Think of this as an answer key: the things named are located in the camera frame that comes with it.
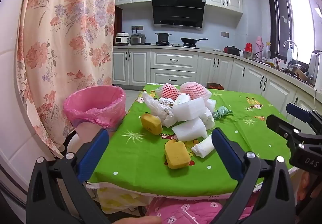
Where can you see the white paper cup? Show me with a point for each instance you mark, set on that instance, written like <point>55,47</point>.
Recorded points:
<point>182,100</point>

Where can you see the black range hood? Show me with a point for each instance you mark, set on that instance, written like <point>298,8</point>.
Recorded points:
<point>178,11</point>

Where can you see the pink foam fruit net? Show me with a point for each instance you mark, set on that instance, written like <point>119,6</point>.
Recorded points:
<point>195,89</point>
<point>167,90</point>

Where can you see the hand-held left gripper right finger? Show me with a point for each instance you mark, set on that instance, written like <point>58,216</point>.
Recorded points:
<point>226,156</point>

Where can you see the white stool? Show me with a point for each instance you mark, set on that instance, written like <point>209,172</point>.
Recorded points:
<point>73,147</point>

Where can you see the white multi cooker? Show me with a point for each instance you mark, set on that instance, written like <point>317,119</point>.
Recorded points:
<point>122,39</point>

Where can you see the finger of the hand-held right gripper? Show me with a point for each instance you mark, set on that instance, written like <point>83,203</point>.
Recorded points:
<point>298,111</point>
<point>279,123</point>

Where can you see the floral curtain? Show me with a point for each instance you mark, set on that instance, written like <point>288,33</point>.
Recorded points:
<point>70,50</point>

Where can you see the white foam block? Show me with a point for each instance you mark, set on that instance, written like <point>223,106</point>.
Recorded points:
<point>190,130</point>
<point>191,109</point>

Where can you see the pink thermos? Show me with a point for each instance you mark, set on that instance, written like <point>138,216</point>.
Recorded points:
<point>259,46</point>

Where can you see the black gas stove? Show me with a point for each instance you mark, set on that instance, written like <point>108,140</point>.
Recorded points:
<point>176,45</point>

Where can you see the dark red box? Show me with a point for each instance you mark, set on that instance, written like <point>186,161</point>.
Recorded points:
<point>215,86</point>

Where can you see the white plastic bag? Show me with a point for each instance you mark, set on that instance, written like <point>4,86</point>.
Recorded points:
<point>152,105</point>

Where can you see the red kettle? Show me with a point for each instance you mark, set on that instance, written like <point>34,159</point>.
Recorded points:
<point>248,47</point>

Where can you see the person's left hand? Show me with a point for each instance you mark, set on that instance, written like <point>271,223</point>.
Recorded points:
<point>140,221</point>

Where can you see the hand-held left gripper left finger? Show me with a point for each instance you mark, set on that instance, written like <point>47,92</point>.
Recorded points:
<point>94,153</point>

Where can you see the dark framed window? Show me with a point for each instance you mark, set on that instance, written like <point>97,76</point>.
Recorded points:
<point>279,20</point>

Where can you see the black frying pan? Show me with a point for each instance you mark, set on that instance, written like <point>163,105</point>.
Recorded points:
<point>190,40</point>

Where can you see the white foam sheet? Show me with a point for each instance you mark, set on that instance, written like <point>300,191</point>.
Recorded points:
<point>208,119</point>
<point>203,147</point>

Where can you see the white lower kitchen cabinets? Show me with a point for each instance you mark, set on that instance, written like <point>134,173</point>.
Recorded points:
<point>173,62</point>

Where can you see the steel bowl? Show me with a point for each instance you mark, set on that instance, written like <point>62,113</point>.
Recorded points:
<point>250,55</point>

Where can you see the green cartoon tablecloth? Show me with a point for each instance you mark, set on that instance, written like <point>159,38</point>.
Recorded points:
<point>140,163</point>

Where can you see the spray bottle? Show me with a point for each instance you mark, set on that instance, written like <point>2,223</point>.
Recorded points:
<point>266,51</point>

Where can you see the red and black casserole pot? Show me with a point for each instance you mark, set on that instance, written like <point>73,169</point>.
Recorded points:
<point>231,50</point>

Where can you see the pink quilted pants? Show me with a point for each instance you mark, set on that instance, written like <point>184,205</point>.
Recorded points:
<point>188,211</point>

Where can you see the pink-lined trash bin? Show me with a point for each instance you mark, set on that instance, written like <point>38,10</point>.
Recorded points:
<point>93,103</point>

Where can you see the chrome faucet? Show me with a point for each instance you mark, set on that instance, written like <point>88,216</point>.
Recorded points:
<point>296,49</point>

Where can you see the black wall outlet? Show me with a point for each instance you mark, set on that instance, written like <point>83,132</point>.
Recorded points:
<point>137,27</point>

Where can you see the printed paper cup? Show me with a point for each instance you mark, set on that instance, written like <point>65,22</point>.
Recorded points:
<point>166,103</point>

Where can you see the yellow sponge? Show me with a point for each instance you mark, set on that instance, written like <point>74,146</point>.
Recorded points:
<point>177,154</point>
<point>151,123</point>

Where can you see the silver rice cooker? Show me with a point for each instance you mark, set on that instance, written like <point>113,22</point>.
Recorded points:
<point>137,39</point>

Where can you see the black stock pot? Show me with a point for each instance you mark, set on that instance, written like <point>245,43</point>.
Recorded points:
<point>163,37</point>

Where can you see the teal knitted cloth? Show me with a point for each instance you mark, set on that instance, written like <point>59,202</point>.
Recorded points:
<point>222,112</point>

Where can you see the grey wall outlet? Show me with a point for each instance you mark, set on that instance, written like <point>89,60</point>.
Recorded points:
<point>224,34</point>

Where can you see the yellow and white under cloth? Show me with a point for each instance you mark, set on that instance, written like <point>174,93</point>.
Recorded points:
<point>118,198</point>

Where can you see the white countertop appliance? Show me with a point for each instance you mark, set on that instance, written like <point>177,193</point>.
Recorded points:
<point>315,65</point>

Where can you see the person's right hand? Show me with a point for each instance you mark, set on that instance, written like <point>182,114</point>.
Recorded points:
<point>304,186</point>

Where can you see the white soap bottle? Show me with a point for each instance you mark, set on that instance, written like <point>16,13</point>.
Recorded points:
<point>290,54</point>

